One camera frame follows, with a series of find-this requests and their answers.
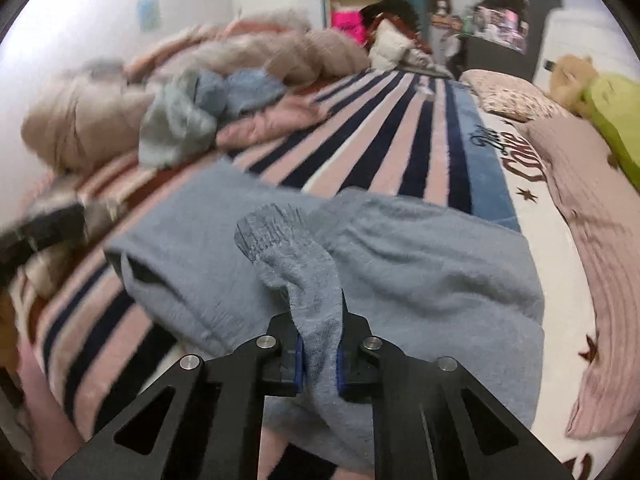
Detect pink cloth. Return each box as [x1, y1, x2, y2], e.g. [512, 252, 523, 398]
[215, 95, 331, 151]

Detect pink pillow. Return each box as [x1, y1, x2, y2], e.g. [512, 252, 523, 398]
[520, 117, 640, 438]

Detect pink and white duvet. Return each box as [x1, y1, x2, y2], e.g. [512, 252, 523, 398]
[20, 10, 371, 176]

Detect pink shopping bag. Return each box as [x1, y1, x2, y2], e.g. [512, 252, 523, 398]
[332, 7, 366, 46]

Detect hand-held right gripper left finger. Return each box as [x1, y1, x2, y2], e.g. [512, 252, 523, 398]
[52, 312, 306, 480]

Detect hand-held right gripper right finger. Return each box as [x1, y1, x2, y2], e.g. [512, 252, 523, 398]
[336, 290, 576, 480]

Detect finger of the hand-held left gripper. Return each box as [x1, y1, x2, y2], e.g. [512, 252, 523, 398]
[0, 203, 87, 281]

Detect small wall poster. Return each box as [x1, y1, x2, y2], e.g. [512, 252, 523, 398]
[137, 0, 162, 32]

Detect grey-blue cloth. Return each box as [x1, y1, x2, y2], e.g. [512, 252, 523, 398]
[139, 72, 221, 168]

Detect light blue pants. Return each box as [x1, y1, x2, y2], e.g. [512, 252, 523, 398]
[105, 162, 546, 476]

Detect striped fleece blanket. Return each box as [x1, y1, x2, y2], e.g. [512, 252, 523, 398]
[20, 67, 621, 480]

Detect white down jacket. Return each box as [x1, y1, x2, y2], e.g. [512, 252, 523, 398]
[370, 20, 416, 68]

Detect green avocado plush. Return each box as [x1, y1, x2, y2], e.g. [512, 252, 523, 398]
[582, 74, 640, 191]

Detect dark clothes pile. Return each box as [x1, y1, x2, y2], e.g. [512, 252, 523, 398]
[360, 0, 433, 56]

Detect denim shorts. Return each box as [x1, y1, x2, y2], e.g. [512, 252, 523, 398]
[195, 69, 288, 121]

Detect floral pillow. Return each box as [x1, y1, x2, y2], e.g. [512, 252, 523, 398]
[460, 69, 573, 123]

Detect brown plush toy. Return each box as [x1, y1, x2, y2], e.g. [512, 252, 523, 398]
[545, 55, 601, 116]

